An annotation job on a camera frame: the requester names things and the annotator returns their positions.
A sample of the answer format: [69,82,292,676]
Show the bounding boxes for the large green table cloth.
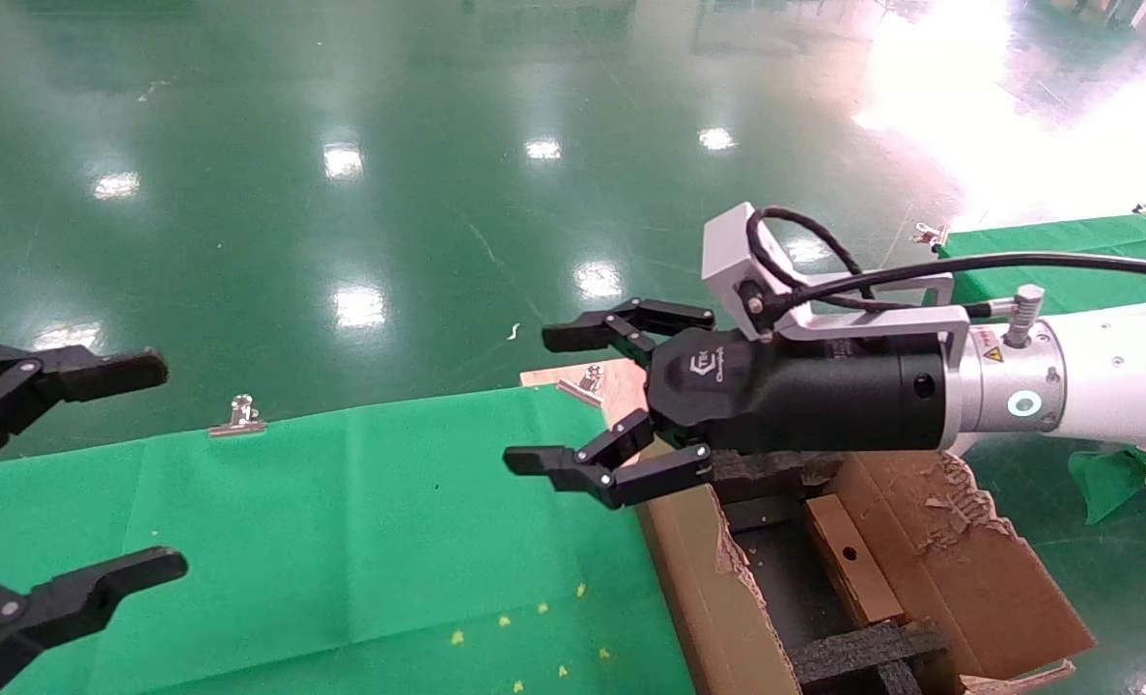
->
[0,384,699,695]

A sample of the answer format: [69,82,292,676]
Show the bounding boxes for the black foam insert block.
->
[713,449,844,505]

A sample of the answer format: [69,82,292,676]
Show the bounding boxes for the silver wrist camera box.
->
[701,201,786,341]

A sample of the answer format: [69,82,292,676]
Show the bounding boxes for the green cloth with hanging corner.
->
[937,208,1146,527]

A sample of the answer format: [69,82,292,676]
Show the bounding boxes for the large open brown carton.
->
[635,446,1100,695]

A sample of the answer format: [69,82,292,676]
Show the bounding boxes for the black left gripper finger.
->
[0,343,171,476]
[0,547,190,695]

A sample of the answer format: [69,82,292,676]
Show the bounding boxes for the silver camera mount bracket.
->
[775,273,971,353]

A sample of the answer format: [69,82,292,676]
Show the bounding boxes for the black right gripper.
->
[503,297,950,510]

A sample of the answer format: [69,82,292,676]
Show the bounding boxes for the black foam insert strip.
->
[785,623,950,695]

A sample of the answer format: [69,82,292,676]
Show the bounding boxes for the small brown cardboard box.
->
[804,492,907,628]

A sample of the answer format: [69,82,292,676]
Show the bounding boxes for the black camera cable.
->
[746,206,1146,315]

